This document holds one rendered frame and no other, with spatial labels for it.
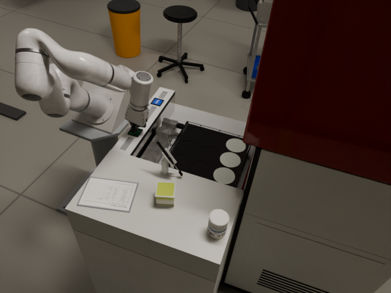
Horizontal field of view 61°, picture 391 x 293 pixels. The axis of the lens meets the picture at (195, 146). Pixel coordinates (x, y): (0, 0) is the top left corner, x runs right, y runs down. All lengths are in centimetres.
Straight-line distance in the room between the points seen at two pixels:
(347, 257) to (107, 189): 107
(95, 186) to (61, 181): 138
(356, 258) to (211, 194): 69
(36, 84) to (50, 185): 170
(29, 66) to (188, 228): 77
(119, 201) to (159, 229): 20
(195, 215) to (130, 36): 297
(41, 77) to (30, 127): 218
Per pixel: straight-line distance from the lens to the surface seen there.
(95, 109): 177
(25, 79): 117
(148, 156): 162
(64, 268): 237
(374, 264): 167
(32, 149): 311
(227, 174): 154
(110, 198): 137
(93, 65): 114
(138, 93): 141
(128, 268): 157
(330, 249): 162
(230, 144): 168
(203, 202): 135
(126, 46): 406
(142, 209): 133
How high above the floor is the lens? 205
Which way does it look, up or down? 44 degrees down
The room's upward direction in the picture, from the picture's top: 5 degrees clockwise
